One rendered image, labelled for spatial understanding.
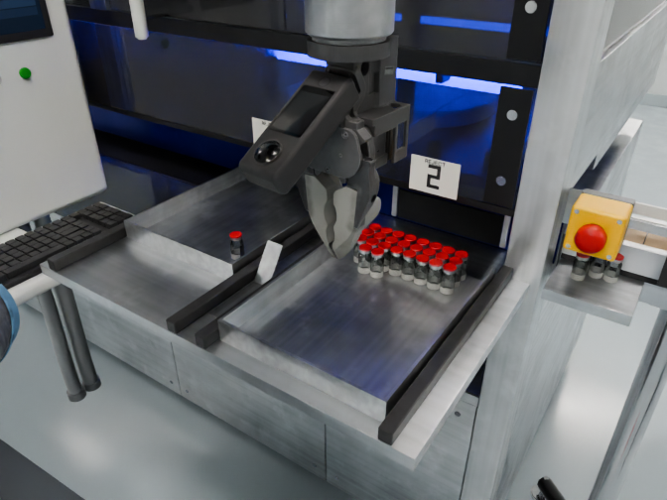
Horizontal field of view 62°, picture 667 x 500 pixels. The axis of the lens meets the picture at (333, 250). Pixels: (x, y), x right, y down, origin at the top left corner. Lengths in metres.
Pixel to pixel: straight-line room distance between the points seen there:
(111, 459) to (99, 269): 0.97
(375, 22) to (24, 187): 1.02
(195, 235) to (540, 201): 0.59
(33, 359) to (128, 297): 1.44
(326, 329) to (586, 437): 1.31
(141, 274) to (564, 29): 0.71
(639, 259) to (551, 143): 0.27
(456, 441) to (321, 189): 0.79
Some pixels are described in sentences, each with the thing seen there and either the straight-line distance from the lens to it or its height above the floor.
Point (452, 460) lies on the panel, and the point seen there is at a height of 0.40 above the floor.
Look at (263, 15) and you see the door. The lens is 1.05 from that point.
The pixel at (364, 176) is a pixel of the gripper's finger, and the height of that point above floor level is 1.18.
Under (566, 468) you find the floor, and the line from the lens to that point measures 1.87.
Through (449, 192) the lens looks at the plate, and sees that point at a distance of 0.91.
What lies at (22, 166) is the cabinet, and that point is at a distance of 1.35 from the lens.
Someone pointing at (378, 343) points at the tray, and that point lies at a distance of 0.77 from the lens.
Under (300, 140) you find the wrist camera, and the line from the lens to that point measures 0.45.
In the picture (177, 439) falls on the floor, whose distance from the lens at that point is 1.87.
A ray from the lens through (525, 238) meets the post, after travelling 0.90.
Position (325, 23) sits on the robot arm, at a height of 1.31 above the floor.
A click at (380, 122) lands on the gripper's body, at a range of 0.50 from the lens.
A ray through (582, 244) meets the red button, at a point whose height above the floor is 0.99.
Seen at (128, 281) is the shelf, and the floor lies 0.88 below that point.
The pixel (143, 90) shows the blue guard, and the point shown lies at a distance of 1.33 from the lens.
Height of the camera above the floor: 1.38
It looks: 31 degrees down
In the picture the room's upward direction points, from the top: straight up
